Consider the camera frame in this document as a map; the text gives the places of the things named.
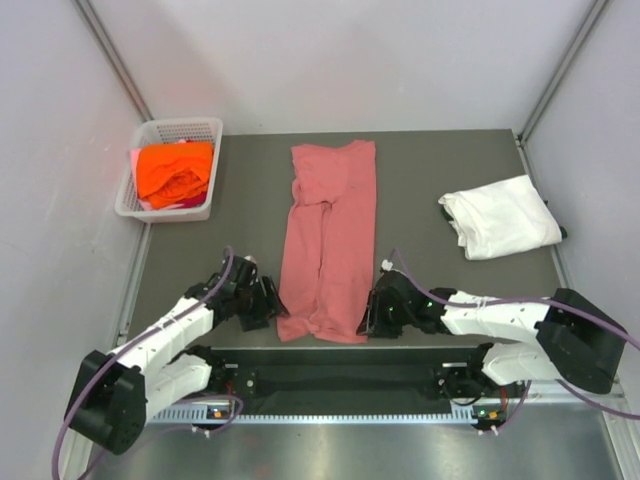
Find light pink shirt in basket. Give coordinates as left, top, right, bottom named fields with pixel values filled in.
left=129, top=148, right=141, bottom=177

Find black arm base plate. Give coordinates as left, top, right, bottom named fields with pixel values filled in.
left=209, top=348, right=500, bottom=409

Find magenta shirt in basket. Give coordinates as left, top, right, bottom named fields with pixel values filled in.
left=171, top=192, right=207, bottom=209

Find grey slotted cable duct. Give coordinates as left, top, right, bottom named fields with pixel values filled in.
left=148, top=402, right=506, bottom=426

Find white plastic laundry basket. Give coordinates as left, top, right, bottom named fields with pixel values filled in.
left=114, top=117, right=223, bottom=224

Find orange t shirt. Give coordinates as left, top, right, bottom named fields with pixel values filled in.
left=134, top=141, right=213, bottom=209

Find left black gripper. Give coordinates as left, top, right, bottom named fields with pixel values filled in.
left=234, top=274, right=289, bottom=331

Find folded white t shirt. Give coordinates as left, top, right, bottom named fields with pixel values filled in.
left=438, top=174, right=563, bottom=261

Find salmon pink t shirt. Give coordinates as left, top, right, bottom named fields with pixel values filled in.
left=277, top=140, right=377, bottom=344

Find purple cable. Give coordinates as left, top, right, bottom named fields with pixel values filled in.
left=389, top=248, right=640, bottom=434
left=51, top=244, right=246, bottom=480

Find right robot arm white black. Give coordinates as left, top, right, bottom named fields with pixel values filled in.
left=357, top=269, right=627, bottom=396

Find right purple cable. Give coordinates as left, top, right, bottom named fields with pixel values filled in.
left=389, top=248, right=640, bottom=434

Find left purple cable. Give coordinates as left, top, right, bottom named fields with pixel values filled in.
left=51, top=244, right=246, bottom=480

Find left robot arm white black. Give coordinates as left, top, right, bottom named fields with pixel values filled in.
left=65, top=253, right=287, bottom=455

